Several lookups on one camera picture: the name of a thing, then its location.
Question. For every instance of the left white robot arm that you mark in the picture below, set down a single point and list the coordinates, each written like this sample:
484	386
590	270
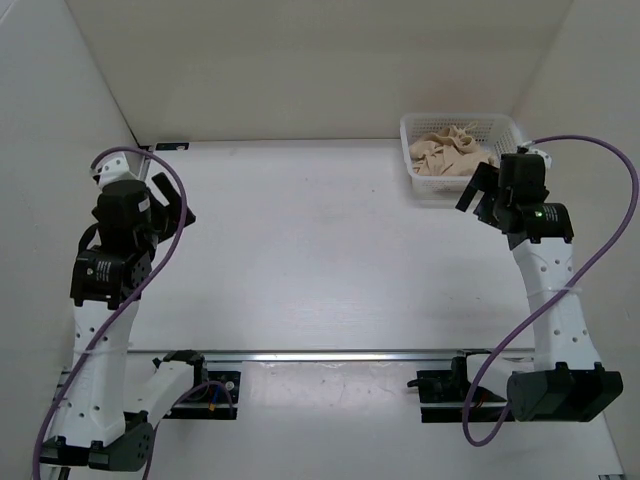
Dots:
91	423

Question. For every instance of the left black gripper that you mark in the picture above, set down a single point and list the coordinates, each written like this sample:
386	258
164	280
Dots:
175	205

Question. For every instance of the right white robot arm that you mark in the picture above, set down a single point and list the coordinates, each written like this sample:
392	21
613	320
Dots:
567	381

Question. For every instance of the black corner bracket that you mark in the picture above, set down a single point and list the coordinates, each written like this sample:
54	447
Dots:
172	146

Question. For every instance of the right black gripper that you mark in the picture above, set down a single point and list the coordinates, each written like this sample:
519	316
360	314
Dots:
484	180

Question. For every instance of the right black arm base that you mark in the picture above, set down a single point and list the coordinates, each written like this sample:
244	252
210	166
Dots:
442	392

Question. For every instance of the aluminium rail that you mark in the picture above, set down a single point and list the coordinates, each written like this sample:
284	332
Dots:
317	379

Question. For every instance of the white plastic basket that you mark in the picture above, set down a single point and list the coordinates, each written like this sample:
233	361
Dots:
495	133

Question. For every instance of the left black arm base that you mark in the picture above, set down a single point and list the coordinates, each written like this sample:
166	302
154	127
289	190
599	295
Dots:
218	390

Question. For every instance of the beige trousers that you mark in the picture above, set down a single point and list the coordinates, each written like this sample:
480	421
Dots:
449	152

